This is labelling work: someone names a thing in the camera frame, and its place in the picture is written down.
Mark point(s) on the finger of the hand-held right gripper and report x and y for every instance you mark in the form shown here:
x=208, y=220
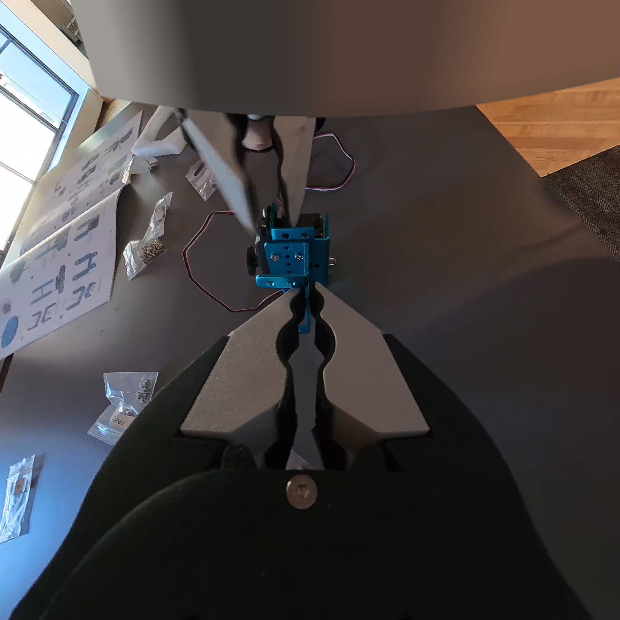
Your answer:
x=218, y=164
x=298, y=160

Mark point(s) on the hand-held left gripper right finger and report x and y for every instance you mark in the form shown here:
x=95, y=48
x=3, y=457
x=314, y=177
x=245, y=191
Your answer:
x=378, y=387

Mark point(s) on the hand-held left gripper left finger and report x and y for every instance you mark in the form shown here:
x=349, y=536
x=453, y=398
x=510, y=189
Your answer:
x=232, y=387

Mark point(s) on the blue metal servo bracket assembly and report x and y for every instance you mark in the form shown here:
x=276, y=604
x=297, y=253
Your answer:
x=286, y=252

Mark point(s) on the dark desk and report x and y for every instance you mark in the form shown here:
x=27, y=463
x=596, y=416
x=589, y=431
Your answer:
x=436, y=290

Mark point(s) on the person's right hand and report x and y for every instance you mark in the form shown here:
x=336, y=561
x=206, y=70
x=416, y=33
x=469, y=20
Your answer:
x=256, y=139

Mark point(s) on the small clear plastic bag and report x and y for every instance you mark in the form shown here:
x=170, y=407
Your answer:
x=140, y=167
x=201, y=179

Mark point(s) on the narrow clear screw bag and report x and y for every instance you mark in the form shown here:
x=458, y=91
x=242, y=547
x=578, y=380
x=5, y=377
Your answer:
x=162, y=213

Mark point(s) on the flat clear zip bag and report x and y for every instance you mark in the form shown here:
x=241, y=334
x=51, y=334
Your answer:
x=296, y=460

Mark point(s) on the clear bag of dark screws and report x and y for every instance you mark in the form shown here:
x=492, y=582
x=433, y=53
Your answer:
x=121, y=407

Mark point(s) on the clear bag of silver screws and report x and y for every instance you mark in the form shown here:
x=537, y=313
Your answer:
x=145, y=252

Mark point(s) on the assembly instruction sheet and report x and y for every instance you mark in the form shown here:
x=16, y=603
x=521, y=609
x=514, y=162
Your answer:
x=58, y=271

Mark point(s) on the large glass window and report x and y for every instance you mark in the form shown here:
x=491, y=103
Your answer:
x=24, y=121

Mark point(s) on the clear bag with brown part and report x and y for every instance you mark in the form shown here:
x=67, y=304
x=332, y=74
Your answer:
x=17, y=499

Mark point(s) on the white foam frame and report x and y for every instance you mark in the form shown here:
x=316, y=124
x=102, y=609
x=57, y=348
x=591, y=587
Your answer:
x=155, y=140

